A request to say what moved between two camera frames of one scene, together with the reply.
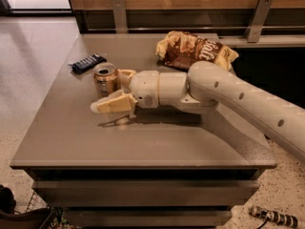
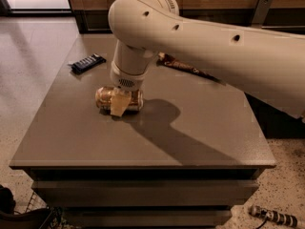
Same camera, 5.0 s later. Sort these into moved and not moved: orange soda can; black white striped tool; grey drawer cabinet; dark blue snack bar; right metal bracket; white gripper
Moved: orange soda can; white gripper
Not moved: right metal bracket; grey drawer cabinet; dark blue snack bar; black white striped tool
